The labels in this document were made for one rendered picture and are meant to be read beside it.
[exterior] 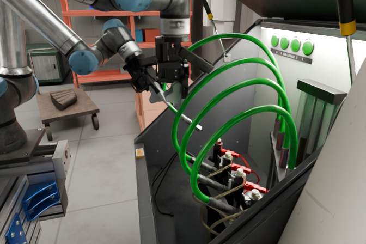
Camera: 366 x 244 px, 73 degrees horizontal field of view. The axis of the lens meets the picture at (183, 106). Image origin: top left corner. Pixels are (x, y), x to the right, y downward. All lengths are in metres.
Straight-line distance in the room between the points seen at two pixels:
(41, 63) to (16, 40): 4.70
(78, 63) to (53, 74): 4.96
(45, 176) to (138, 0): 0.74
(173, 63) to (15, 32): 0.61
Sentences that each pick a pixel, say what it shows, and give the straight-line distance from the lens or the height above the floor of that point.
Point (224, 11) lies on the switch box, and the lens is 3.98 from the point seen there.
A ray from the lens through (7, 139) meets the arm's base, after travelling 1.02.
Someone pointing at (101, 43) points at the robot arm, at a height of 1.38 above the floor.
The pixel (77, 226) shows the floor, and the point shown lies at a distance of 2.15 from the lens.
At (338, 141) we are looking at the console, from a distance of 0.43.
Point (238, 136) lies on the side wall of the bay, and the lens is 1.20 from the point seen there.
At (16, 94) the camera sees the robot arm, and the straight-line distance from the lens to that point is 1.04.
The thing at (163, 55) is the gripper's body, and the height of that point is 1.37.
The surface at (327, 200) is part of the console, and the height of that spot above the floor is 1.22.
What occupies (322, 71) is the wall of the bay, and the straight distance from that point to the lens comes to 0.80.
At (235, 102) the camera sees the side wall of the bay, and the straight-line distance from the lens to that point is 1.11.
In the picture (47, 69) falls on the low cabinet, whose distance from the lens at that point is 5.74.
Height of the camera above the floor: 1.49
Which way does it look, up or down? 22 degrees down
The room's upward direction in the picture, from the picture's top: straight up
